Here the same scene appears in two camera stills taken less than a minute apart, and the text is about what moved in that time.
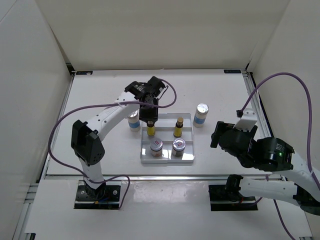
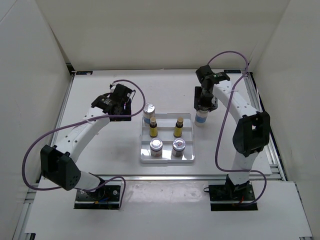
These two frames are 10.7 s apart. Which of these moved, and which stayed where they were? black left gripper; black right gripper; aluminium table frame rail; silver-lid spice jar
Moved: black right gripper; black left gripper
Stayed: silver-lid spice jar; aluminium table frame rail
